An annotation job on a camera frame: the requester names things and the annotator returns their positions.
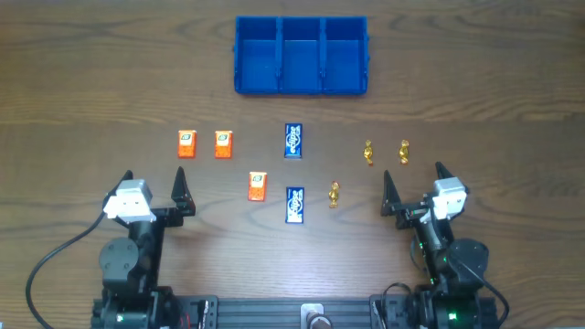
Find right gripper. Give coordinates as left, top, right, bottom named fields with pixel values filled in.
left=380, top=161, right=458, bottom=230

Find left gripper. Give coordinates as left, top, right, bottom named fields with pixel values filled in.
left=102, top=165, right=197, bottom=228

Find blue candy pack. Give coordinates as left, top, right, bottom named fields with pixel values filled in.
left=283, top=122, right=303, bottom=160
left=284, top=186, right=306, bottom=225

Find blue tray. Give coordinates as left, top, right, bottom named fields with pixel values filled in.
left=233, top=16, right=369, bottom=96

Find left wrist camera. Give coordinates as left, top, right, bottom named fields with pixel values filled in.
left=102, top=178, right=158, bottom=225

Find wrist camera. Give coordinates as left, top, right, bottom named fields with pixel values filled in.
left=102, top=178, right=158, bottom=225
left=419, top=176, right=470, bottom=224

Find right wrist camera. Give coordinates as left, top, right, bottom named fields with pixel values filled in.
left=419, top=176, right=470, bottom=224

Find black cable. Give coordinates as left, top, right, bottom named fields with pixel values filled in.
left=445, top=250, right=511, bottom=328
left=24, top=210, right=109, bottom=329

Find mounting rail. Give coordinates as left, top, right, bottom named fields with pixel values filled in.
left=90, top=295, right=499, bottom=329

